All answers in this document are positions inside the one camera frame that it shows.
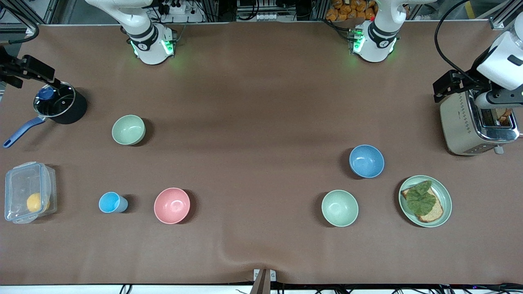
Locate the glass lid with blue knob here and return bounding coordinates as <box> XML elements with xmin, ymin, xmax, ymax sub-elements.
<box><xmin>34</xmin><ymin>82</ymin><xmax>76</xmax><ymax>118</ymax></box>

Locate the small metal bracket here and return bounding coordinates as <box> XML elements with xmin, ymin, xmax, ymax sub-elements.
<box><xmin>253</xmin><ymin>268</ymin><xmax>277</xmax><ymax>282</ymax></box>

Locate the pale green plate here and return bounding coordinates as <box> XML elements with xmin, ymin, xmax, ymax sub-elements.
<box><xmin>398</xmin><ymin>175</ymin><xmax>453</xmax><ymax>228</ymax></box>

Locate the pink bowl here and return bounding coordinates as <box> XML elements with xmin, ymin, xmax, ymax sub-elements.
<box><xmin>154</xmin><ymin>187</ymin><xmax>191</xmax><ymax>225</ymax></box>

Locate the green lettuce leaf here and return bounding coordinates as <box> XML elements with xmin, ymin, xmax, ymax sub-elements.
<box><xmin>405</xmin><ymin>180</ymin><xmax>438</xmax><ymax>216</ymax></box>

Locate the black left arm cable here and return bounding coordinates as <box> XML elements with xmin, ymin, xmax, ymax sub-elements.
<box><xmin>434</xmin><ymin>0</ymin><xmax>487</xmax><ymax>82</ymax></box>

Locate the clear plastic lidded container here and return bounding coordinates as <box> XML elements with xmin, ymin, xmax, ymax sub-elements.
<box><xmin>4</xmin><ymin>162</ymin><xmax>58</xmax><ymax>224</ymax></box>

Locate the aluminium frame profile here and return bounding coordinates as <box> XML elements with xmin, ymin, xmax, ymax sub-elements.
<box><xmin>0</xmin><ymin>0</ymin><xmax>62</xmax><ymax>36</ymax></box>
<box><xmin>488</xmin><ymin>0</ymin><xmax>523</xmax><ymax>30</ymax></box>

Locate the beige metal toaster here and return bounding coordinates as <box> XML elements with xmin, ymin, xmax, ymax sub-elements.
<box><xmin>440</xmin><ymin>88</ymin><xmax>521</xmax><ymax>156</ymax></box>

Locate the light blue cup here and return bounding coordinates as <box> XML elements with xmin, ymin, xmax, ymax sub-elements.
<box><xmin>98</xmin><ymin>192</ymin><xmax>129</xmax><ymax>214</ymax></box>

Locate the bread slice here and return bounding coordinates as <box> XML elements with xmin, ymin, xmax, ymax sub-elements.
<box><xmin>400</xmin><ymin>186</ymin><xmax>444</xmax><ymax>223</ymax></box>

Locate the yellow orange fruit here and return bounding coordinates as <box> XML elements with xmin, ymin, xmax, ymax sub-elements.
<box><xmin>27</xmin><ymin>193</ymin><xmax>50</xmax><ymax>213</ymax></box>

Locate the blue bowl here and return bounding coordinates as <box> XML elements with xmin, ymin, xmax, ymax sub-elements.
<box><xmin>349</xmin><ymin>144</ymin><xmax>385</xmax><ymax>179</ymax></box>

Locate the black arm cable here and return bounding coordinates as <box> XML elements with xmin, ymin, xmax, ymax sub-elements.
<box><xmin>434</xmin><ymin>0</ymin><xmax>487</xmax><ymax>82</ymax></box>
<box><xmin>7</xmin><ymin>22</ymin><xmax>40</xmax><ymax>45</ymax></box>

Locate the brown post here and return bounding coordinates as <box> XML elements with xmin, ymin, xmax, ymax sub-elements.
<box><xmin>250</xmin><ymin>269</ymin><xmax>271</xmax><ymax>294</ymax></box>

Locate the long white power strip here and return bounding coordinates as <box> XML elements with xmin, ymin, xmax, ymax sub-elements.
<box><xmin>236</xmin><ymin>11</ymin><xmax>295</xmax><ymax>22</ymax></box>

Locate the bag of orange snacks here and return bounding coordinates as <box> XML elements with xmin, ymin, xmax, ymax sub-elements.
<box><xmin>326</xmin><ymin>0</ymin><xmax>378</xmax><ymax>22</ymax></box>

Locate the brown toast slice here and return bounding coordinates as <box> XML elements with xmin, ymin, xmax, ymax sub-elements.
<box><xmin>492</xmin><ymin>108</ymin><xmax>513</xmax><ymax>125</ymax></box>

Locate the black pot with blue handle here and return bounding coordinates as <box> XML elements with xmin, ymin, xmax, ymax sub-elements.
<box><xmin>3</xmin><ymin>82</ymin><xmax>88</xmax><ymax>148</ymax></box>

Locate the brown table cloth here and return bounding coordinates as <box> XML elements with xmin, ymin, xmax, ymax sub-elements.
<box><xmin>0</xmin><ymin>20</ymin><xmax>523</xmax><ymax>285</ymax></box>

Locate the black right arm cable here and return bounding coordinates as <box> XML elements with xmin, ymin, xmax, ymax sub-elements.
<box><xmin>7</xmin><ymin>22</ymin><xmax>40</xmax><ymax>45</ymax></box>

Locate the pale green bowl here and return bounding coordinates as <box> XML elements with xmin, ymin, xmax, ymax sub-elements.
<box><xmin>321</xmin><ymin>189</ymin><xmax>359</xmax><ymax>227</ymax></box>
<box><xmin>112</xmin><ymin>114</ymin><xmax>146</xmax><ymax>146</ymax></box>

